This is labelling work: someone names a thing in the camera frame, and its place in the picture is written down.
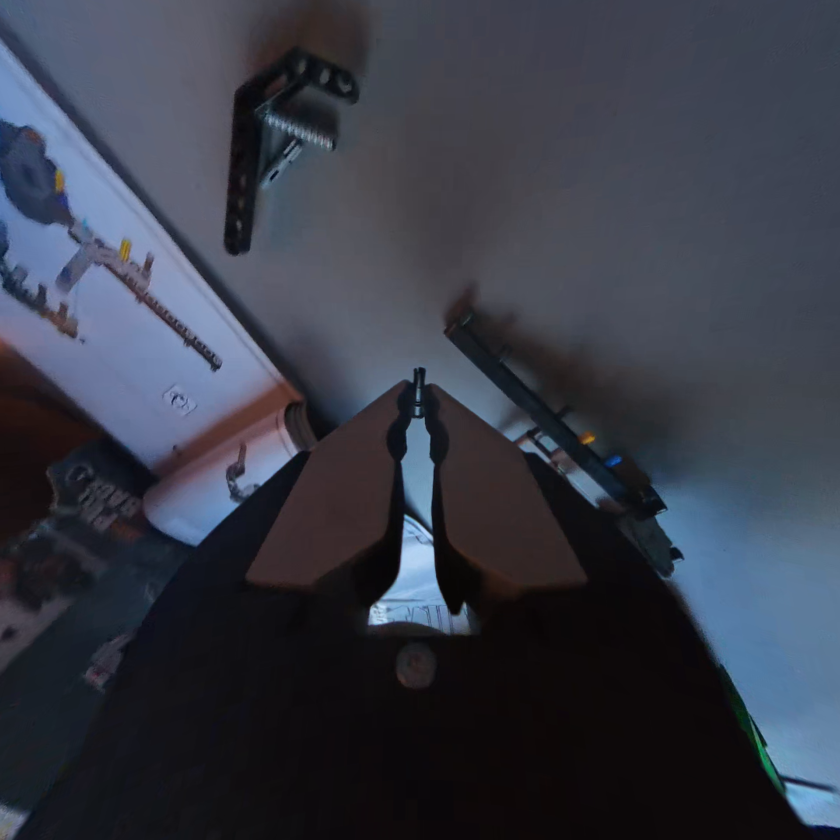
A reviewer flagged long black lego beam assembly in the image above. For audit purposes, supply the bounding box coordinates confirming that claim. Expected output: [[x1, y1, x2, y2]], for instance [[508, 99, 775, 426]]
[[444, 307, 685, 580]]

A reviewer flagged lego instruction booklet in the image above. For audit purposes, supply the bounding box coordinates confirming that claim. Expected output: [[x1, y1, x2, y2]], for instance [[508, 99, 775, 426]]
[[0, 39, 317, 547]]

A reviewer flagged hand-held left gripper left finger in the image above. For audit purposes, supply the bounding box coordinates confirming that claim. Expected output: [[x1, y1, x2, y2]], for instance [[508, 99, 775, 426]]
[[245, 379, 416, 608]]

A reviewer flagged line drawing paper sheet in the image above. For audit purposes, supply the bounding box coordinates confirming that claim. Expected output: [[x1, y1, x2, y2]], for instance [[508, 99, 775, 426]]
[[366, 515, 477, 637]]

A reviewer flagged black angled lego beam assembly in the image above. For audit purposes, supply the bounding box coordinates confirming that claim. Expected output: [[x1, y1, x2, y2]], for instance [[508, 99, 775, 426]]
[[222, 46, 361, 257]]

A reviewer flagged green plastic object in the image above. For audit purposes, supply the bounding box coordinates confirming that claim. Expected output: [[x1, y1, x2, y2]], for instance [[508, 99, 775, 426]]
[[717, 661, 790, 796]]

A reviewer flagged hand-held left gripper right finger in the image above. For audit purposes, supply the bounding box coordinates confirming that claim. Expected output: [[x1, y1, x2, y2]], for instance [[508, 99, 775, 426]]
[[422, 382, 589, 616]]

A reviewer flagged dark lego set box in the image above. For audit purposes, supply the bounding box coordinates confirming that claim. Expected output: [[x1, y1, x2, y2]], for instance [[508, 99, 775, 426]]
[[0, 341, 194, 677]]

